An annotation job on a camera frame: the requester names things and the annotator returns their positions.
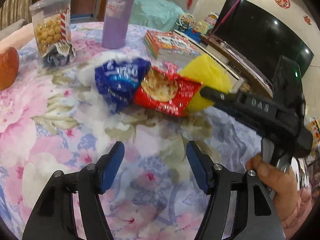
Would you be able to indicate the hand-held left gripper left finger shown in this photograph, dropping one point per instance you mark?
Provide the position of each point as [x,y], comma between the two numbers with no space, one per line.
[112,166]

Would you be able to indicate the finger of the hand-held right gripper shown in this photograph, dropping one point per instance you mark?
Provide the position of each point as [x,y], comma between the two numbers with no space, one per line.
[220,96]
[240,85]

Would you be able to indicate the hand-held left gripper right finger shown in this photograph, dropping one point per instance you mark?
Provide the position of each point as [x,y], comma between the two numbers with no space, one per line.
[197,168]

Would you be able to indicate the yellow ribbed sponge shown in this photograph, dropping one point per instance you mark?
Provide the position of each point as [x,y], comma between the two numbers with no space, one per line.
[207,72]

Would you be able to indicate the red cookie wrapper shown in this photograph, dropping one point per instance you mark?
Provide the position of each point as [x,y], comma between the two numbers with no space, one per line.
[162,100]

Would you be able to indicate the blue snack wrapper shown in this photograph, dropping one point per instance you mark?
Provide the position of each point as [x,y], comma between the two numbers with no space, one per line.
[117,80]

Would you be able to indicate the white tissue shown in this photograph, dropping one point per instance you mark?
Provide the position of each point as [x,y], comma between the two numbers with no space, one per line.
[85,76]

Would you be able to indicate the small blue white wrapper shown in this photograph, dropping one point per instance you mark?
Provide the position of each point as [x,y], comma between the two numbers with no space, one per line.
[56,58]

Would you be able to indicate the person's right hand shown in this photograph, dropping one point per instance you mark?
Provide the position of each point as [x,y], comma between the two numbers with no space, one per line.
[280,182]

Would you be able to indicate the floral tablecloth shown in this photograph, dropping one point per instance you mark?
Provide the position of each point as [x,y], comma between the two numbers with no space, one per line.
[155,205]

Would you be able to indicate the black flat television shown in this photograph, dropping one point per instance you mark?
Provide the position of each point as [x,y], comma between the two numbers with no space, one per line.
[262,30]

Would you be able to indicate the blue toy tray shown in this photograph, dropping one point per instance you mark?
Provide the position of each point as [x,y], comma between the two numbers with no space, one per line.
[192,33]

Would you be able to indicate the yellow toy house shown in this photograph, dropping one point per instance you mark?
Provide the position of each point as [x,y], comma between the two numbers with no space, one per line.
[203,27]

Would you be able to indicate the colourful cover book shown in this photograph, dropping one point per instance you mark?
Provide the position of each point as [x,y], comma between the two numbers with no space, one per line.
[172,45]

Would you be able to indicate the ferris wheel toy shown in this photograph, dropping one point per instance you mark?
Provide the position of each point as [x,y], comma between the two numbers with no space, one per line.
[186,20]

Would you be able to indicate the teal cover cloth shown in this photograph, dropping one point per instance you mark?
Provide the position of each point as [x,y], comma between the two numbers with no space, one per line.
[155,12]

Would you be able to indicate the purple drink bottle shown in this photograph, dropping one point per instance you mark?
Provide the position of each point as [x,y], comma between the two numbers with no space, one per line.
[116,25]

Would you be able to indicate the red apple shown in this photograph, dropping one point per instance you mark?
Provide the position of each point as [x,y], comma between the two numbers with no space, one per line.
[7,70]

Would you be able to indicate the clear snack jar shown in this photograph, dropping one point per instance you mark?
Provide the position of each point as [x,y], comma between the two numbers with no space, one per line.
[48,30]

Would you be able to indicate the light fabric sofa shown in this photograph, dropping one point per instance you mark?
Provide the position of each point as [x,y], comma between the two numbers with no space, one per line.
[15,40]

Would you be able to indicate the wooden glass sliding door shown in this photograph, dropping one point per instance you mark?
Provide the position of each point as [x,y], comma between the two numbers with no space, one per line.
[82,2]

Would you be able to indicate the beige patterned curtain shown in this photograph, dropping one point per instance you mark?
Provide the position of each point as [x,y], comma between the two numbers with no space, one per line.
[15,7]

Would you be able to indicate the small red wall decoration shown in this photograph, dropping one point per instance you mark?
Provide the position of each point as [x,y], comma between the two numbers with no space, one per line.
[307,20]

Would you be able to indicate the round red wall decoration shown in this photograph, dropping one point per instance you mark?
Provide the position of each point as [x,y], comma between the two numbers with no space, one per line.
[281,0]

